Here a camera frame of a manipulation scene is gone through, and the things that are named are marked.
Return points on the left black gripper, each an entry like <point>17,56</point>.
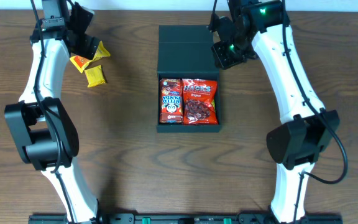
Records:
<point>87,46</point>

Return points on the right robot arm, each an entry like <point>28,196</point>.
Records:
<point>262,30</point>

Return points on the red Hello Panda box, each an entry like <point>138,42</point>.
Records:
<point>171,101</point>

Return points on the orange yellow candy wrapper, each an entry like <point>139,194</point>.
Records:
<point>82,63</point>

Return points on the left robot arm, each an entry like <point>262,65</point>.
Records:
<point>40,126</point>

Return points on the red candy bag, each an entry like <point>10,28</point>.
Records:
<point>198,99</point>

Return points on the black gift box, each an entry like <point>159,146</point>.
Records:
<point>185,52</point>

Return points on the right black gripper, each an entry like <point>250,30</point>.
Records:
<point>224,61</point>

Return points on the small yellow snack packet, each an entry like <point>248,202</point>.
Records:
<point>95,76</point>

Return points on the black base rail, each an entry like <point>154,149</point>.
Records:
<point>244,218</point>

